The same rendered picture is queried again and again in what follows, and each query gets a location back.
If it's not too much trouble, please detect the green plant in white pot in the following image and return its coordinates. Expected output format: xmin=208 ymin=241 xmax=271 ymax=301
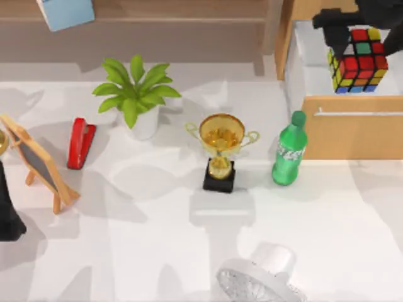
xmin=91 ymin=55 xmax=183 ymax=141

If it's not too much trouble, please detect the white desk fan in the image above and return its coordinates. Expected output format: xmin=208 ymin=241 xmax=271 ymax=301
xmin=216 ymin=241 xmax=308 ymax=302

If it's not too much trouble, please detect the green bottle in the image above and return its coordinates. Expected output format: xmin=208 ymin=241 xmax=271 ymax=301
xmin=271 ymin=110 xmax=308 ymax=187

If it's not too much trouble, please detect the pulled-out drawer with grey inside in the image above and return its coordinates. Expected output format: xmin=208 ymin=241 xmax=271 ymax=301
xmin=284 ymin=21 xmax=403 ymax=99

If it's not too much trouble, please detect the pale wooden drawer front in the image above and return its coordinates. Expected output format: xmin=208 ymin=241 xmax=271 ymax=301
xmin=301 ymin=96 xmax=403 ymax=160

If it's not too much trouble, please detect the light blue box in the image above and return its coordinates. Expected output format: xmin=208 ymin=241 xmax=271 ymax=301
xmin=36 ymin=0 xmax=96 ymax=33

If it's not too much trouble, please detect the long metal drawer handle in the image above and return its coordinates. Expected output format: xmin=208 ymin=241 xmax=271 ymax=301
xmin=314 ymin=107 xmax=403 ymax=117

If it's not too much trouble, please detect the gold trophy with black base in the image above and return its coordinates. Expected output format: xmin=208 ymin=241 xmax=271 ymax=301
xmin=184 ymin=113 xmax=261 ymax=194

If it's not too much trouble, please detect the wooden framed blackboard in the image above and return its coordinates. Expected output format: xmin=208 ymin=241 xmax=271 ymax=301
xmin=0 ymin=113 xmax=81 ymax=216

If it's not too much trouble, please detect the multicoloured puzzle cube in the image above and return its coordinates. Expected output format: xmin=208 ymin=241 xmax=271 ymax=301
xmin=327 ymin=27 xmax=390 ymax=94

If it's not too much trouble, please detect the red stapler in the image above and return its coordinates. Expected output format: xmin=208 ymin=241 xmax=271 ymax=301
xmin=66 ymin=117 xmax=97 ymax=171

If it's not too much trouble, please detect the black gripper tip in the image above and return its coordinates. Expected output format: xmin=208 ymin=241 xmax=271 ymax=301
xmin=0 ymin=162 xmax=28 ymax=242

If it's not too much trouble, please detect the open wooden shelf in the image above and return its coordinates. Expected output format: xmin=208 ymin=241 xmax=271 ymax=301
xmin=0 ymin=0 xmax=275 ymax=76

